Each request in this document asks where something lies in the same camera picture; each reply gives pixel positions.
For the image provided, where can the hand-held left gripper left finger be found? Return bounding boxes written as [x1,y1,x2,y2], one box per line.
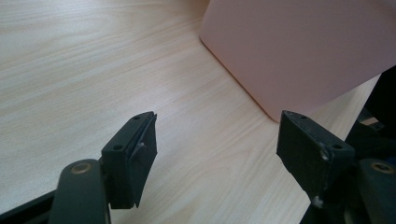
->
[101,110,159,210]

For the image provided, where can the pink mat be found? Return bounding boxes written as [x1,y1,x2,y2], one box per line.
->
[199,0,396,123]

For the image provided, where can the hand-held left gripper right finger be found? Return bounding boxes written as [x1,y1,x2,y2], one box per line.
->
[276,109,357,203]

